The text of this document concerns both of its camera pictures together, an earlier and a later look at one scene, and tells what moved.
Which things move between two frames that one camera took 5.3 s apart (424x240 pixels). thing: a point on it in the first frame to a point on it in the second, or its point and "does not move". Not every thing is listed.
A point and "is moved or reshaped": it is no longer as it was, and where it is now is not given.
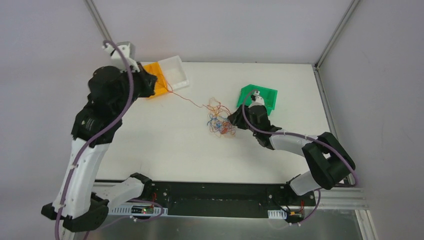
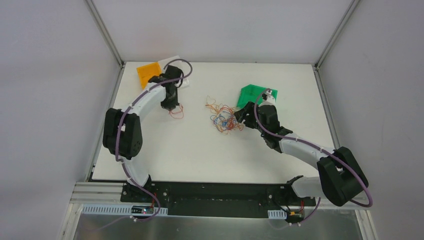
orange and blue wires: (219, 122) is moved or reshaped
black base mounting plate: (225, 199) does not move
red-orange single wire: (181, 96) to (170, 112)
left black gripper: (147, 83) to (170, 100)
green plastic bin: (268, 95) does not move
